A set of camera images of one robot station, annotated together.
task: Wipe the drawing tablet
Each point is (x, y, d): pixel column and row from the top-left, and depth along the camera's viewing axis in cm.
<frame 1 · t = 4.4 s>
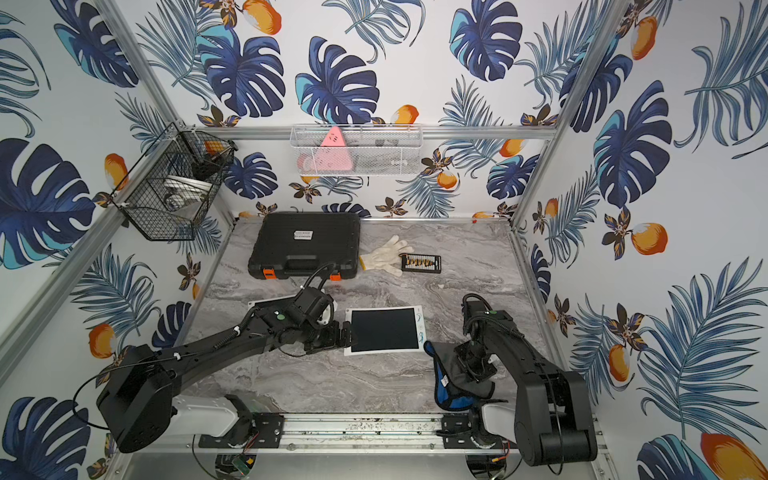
left hand: (346, 340, 80), fingers open
right hand: (462, 371, 83), fingers open
white drawing tablet centre: (375, 330, 95), on the table
grey blue wiping cloth: (454, 388, 82), point 2 cm above the table
black plastic tool case: (297, 245, 109), point 6 cm above the table
white knit work glove: (386, 257, 112), on the table
black screwdriver bit box: (419, 263, 109), point 2 cm above the table

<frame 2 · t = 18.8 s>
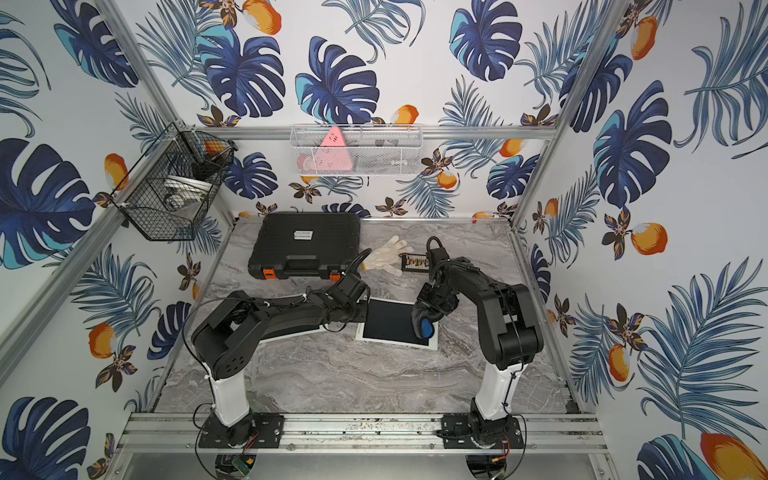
left hand: (362, 313, 95), fingers closed
right hand: (424, 309, 94), fingers closed
white drawing tablet centre: (389, 321, 95), on the table
grey blue wiping cloth: (423, 320, 90), point 6 cm above the table
the other named things where they were.

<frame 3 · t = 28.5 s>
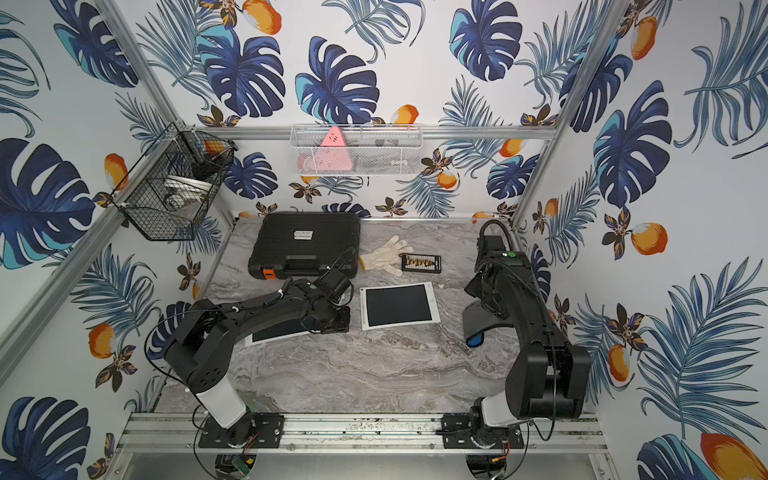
left hand: (346, 325, 88), fingers open
right hand: (487, 300, 83), fingers open
white drawing tablet centre: (398, 305, 100), on the table
grey blue wiping cloth: (477, 321, 84), point 12 cm above the table
the other named things where they were.

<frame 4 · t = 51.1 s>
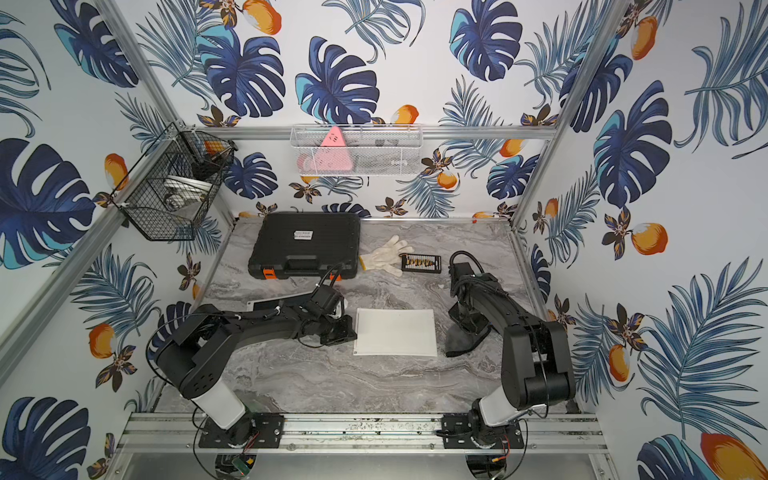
left hand: (355, 336, 89), fingers closed
right hand: (466, 324, 89), fingers closed
white drawing tablet centre: (395, 331, 94), on the table
grey blue wiping cloth: (458, 340, 87), point 5 cm above the table
the other named things where they were.

